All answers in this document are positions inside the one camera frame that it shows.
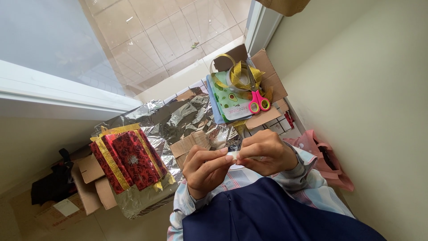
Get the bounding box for flattened brown cardboard box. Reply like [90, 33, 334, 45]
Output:
[213, 44, 290, 130]

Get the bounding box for clear tape roll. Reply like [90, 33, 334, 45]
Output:
[226, 64, 256, 93]

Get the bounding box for small brown cardboard piece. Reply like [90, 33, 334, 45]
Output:
[169, 130, 212, 169]

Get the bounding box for pink scissors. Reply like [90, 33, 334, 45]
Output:
[248, 90, 271, 114]

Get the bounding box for pink fabric bag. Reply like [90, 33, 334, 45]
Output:
[283, 129, 355, 192]

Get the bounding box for black bag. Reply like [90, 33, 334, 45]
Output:
[31, 148, 78, 206]

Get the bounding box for gold glitter ribbon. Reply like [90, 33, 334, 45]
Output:
[210, 54, 274, 101]

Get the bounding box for white window frame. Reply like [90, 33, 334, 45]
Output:
[0, 0, 283, 118]

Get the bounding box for red patterned wrapping scrap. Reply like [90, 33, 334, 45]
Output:
[284, 111, 295, 130]

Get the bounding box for silver foil wrapping sheet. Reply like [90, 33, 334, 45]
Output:
[92, 86, 245, 220]

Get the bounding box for white paper slip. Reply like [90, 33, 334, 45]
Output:
[53, 199, 80, 217]

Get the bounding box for open brown cardboard carton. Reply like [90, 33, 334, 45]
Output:
[33, 153, 118, 231]

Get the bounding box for light blue paper sheet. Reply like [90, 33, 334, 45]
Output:
[205, 74, 225, 125]

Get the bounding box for red gift box gold ribbon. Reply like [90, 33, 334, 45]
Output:
[89, 123, 168, 195]

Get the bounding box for person's navy blue garment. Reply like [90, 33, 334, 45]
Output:
[182, 177, 387, 241]

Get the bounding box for avocado print pouch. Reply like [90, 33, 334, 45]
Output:
[210, 71, 255, 123]

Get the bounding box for brown curtain edge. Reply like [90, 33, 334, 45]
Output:
[255, 0, 311, 17]

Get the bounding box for person's right hand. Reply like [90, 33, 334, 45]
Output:
[236, 129, 299, 177]

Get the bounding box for person's left hand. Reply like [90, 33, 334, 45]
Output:
[182, 146, 235, 201]

